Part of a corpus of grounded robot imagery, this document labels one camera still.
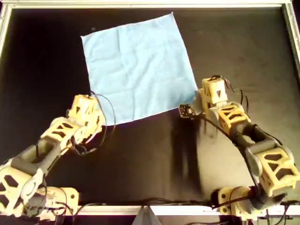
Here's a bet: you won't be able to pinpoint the right gripper tan body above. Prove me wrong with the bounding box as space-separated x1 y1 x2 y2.
198 76 229 115

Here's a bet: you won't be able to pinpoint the left gripper tan body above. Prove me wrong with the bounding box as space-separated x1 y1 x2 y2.
67 94 105 128

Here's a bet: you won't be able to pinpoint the light blue cloth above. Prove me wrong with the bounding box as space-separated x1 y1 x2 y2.
80 11 198 127

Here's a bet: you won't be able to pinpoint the grey camera bracket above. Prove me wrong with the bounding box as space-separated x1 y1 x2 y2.
192 92 211 118

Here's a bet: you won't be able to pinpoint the thin black right gripper wires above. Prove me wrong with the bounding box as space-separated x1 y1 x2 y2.
212 75 250 115

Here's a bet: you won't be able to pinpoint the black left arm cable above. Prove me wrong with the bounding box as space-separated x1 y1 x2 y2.
90 92 117 133

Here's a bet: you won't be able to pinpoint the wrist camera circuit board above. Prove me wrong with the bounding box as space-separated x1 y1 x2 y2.
179 104 197 120

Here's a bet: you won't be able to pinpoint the thick black camera cable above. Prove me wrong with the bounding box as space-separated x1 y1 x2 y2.
196 114 262 195

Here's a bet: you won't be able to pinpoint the aluminium table frame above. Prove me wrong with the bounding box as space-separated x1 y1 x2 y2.
0 1 300 216

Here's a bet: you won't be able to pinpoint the black cable along table edge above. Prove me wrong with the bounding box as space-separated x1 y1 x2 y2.
79 198 220 208

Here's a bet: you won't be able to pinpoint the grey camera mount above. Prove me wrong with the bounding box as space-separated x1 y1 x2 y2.
133 205 160 225

